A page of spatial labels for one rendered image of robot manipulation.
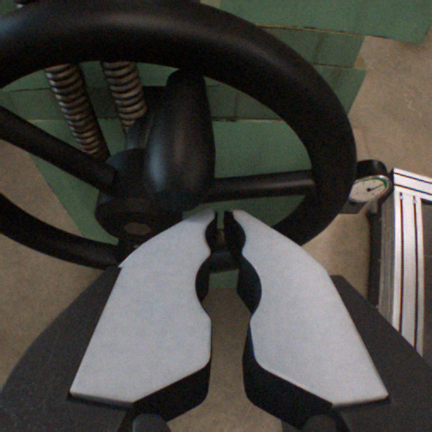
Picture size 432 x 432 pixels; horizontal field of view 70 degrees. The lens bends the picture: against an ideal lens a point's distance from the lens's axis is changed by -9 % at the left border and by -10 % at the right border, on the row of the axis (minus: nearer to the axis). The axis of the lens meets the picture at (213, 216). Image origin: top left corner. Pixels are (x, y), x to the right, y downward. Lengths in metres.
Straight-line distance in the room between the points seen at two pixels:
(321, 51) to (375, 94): 1.41
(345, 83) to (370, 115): 1.24
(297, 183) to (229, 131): 0.24
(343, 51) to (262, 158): 0.19
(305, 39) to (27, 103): 0.33
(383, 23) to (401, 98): 1.48
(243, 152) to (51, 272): 0.85
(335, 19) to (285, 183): 0.19
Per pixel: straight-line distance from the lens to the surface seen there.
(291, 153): 0.49
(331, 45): 0.38
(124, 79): 0.25
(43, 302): 1.16
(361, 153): 0.57
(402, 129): 1.68
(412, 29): 0.39
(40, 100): 0.45
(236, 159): 0.49
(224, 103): 0.41
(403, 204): 1.09
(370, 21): 0.37
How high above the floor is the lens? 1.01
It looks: 62 degrees down
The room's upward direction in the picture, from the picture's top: 4 degrees clockwise
